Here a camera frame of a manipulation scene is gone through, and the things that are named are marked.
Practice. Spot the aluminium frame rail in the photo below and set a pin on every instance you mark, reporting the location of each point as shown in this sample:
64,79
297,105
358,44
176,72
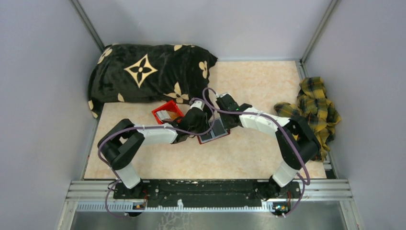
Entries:
97,195

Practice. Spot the cards in red bin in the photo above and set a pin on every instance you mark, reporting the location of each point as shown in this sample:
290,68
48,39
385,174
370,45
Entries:
167,116

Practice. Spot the dark card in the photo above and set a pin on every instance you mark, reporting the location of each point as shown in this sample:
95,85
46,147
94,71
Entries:
218,128

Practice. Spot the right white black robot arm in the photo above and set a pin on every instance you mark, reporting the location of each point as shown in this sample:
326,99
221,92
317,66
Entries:
297,142

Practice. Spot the yellow plaid cloth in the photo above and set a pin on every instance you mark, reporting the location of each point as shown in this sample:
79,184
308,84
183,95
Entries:
320,113

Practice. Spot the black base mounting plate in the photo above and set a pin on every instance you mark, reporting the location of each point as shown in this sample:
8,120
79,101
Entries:
206,193

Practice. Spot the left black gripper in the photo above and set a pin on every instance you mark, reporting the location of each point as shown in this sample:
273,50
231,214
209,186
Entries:
204,121

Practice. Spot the black floral pillow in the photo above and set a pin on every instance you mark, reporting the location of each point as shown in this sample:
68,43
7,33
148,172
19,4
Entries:
129,73

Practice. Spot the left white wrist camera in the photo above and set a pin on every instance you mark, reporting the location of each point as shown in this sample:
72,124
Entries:
197,105

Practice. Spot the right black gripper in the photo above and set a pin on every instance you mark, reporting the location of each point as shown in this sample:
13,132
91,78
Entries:
226,125

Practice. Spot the black credit card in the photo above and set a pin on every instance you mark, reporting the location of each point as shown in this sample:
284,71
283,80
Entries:
206,137

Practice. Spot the red plastic bin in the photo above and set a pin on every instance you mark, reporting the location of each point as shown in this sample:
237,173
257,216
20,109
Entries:
170,106

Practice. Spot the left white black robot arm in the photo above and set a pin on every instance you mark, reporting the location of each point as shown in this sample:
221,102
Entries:
119,146

